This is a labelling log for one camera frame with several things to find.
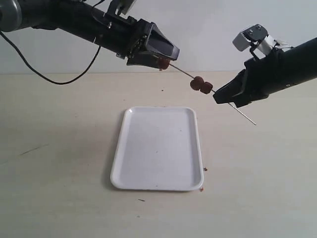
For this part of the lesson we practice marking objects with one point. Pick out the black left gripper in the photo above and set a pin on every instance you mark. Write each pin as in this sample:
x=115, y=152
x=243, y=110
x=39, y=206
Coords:
x=138, y=41

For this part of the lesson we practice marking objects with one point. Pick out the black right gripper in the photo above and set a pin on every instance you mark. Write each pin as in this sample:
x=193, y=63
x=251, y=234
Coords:
x=275, y=72

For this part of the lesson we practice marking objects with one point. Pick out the red fruit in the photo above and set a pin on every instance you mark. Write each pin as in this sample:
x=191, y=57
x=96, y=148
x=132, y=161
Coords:
x=206, y=87
x=163, y=63
x=197, y=83

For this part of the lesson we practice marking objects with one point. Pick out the thin metal skewer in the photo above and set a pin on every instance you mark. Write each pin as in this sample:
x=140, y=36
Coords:
x=230, y=104

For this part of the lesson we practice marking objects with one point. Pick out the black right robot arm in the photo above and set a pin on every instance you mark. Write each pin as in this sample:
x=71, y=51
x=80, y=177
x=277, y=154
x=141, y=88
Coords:
x=306, y=61

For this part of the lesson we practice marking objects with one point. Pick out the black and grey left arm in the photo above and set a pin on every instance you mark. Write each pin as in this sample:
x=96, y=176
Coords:
x=73, y=16

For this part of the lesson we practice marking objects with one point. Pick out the white plastic tray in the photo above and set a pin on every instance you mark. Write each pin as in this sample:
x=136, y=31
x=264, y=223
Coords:
x=158, y=149

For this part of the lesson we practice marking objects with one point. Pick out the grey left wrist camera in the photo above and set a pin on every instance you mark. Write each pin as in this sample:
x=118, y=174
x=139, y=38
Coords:
x=119, y=7

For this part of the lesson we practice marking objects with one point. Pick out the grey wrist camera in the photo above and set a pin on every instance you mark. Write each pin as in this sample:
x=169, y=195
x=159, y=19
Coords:
x=249, y=36
x=119, y=7

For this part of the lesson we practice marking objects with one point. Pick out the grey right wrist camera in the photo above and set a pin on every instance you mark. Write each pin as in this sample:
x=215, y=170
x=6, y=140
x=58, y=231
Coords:
x=249, y=36

